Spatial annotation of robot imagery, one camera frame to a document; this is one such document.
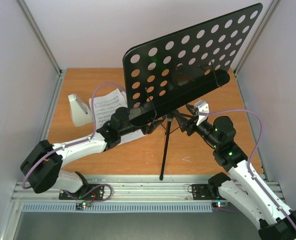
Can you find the black tripod music stand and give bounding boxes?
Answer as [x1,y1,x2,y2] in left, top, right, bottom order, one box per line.
[122,2,264,181]

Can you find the white sheet music page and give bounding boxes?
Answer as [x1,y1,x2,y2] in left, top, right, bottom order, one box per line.
[93,89,122,129]
[117,90,145,144]

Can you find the white grey metronome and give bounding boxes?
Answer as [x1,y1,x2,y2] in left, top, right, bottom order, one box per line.
[68,93,93,127]

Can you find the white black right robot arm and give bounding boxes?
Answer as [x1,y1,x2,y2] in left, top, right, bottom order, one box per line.
[174,107,296,240]

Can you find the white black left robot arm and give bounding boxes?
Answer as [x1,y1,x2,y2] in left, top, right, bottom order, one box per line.
[20,107,164,199]

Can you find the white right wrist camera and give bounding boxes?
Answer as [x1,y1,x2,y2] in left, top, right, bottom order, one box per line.
[193,99,209,126]

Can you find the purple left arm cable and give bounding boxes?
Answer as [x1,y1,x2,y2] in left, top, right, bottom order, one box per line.
[21,82,127,190]

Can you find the aluminium front frame rails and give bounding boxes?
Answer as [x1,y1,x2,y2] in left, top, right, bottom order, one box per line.
[10,174,286,204]

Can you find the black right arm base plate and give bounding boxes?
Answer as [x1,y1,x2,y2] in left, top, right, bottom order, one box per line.
[187,184,220,201]

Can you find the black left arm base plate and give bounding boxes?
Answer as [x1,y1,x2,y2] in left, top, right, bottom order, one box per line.
[58,184,107,201]

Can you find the left aluminium corner post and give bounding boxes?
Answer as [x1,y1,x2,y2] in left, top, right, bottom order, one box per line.
[16,0,62,77]

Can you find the aluminium corner post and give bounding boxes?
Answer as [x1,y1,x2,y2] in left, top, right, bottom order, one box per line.
[16,0,62,77]
[233,0,281,75]

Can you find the right aluminium corner post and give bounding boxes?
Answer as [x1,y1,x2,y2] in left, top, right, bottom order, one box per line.
[233,0,281,75]

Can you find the grey slotted cable duct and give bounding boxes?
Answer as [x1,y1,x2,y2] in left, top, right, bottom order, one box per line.
[22,202,213,214]

